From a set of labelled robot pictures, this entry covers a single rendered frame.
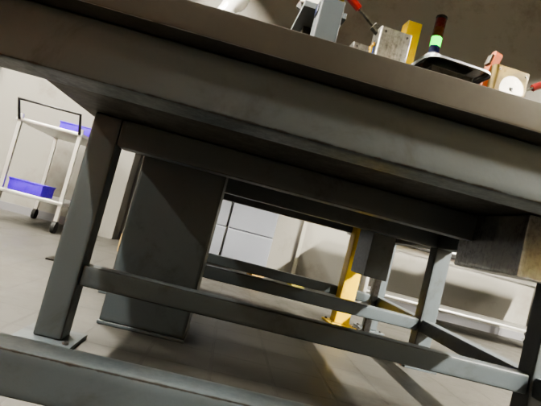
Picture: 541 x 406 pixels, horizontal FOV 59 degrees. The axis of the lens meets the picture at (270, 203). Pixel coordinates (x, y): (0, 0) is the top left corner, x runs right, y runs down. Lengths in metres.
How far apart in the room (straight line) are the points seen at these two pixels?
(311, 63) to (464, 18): 5.51
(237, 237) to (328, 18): 2.72
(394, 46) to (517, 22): 5.03
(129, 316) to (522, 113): 1.42
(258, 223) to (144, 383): 3.34
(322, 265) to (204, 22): 4.62
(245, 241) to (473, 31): 3.61
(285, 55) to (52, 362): 0.48
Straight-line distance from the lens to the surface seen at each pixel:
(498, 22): 6.26
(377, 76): 0.63
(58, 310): 1.49
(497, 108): 0.68
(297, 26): 1.73
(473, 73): 1.43
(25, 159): 5.48
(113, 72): 0.66
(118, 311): 1.77
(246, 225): 3.94
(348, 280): 3.05
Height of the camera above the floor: 0.45
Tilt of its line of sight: 3 degrees up
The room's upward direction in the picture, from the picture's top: 15 degrees clockwise
